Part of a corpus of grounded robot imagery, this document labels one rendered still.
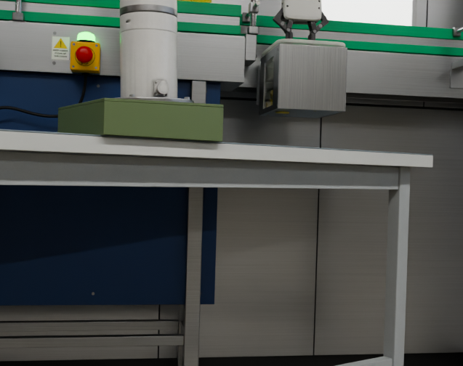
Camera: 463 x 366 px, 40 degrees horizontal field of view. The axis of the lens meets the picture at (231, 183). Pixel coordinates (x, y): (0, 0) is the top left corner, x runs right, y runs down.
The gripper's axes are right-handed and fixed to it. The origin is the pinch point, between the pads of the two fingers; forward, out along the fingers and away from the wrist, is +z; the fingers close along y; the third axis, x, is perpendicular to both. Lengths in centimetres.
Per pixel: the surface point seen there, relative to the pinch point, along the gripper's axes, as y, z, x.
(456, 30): -52, -10, -18
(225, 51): 18.5, 2.2, -6.6
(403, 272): -31, 60, -2
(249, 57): 12.0, 3.5, -6.7
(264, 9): 3.2, -16.5, -34.5
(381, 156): -19.9, 29.0, 8.1
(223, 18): 19.0, -6.9, -8.7
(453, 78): -51, 5, -17
